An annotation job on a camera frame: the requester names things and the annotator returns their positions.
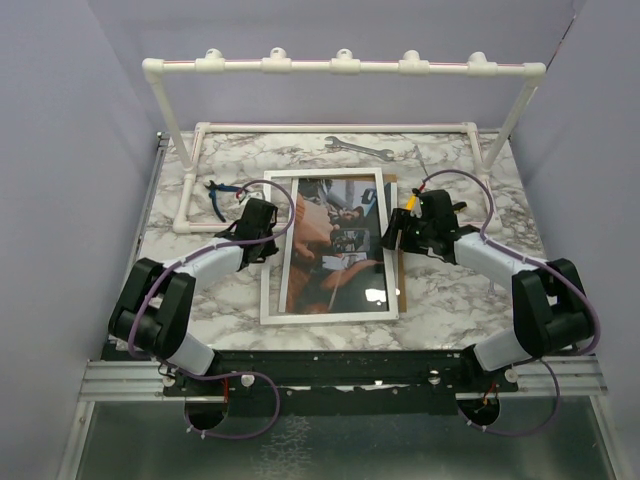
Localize aluminium extrusion rail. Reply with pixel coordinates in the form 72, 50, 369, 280
79, 361, 164, 402

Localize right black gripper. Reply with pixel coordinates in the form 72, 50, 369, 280
378, 207, 435, 255

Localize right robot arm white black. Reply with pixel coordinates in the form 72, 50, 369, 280
381, 190, 600, 391

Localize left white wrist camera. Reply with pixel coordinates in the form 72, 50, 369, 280
236, 189, 264, 205

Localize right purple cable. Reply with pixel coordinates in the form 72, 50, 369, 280
414, 169, 601, 437

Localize silver open-end wrench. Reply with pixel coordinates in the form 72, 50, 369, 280
325, 136, 395, 162

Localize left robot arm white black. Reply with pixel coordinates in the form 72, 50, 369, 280
108, 198, 278, 395

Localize printed photo with mat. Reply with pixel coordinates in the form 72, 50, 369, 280
278, 175, 389, 316

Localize brown frame backing board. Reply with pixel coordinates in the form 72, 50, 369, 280
383, 174, 407, 314

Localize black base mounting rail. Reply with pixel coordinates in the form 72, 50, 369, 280
163, 349, 518, 417

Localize blue handled pliers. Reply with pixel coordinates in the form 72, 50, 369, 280
205, 180, 248, 223

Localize white PVC pipe rack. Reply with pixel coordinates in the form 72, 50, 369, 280
142, 47, 547, 234

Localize yellow black handled screwdriver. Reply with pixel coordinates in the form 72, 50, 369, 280
407, 192, 469, 214

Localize white picture frame with photo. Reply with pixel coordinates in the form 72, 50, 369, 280
259, 168, 401, 326

